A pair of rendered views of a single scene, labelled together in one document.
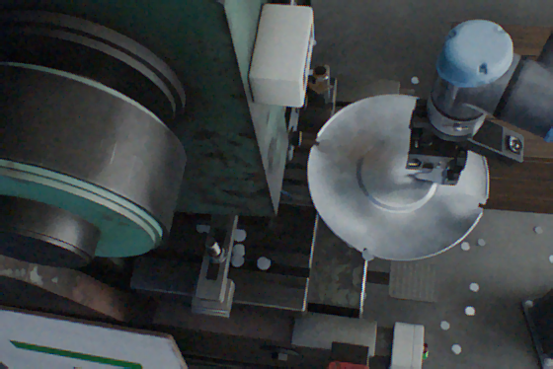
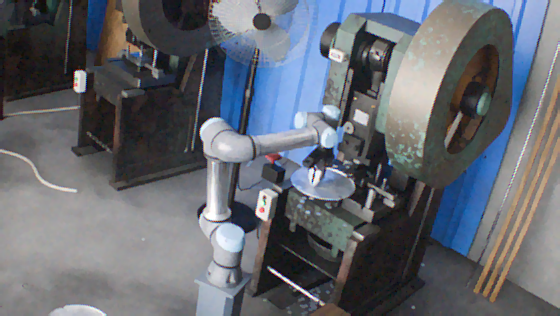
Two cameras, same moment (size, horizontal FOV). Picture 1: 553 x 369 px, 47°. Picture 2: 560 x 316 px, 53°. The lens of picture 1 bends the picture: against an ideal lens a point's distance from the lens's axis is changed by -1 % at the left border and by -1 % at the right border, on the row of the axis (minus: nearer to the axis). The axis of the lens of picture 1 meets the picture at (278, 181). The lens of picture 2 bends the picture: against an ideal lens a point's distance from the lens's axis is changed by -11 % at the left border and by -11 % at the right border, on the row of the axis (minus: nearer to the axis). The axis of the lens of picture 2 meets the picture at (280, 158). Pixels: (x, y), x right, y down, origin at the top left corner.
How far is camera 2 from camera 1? 2.81 m
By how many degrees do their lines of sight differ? 74
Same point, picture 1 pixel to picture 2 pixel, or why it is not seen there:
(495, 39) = (331, 109)
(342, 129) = (347, 183)
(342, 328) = (287, 184)
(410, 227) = (303, 176)
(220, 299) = not seen: hidden behind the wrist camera
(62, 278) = not seen: hidden behind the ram
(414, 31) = not seen: outside the picture
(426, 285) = (276, 300)
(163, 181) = (325, 38)
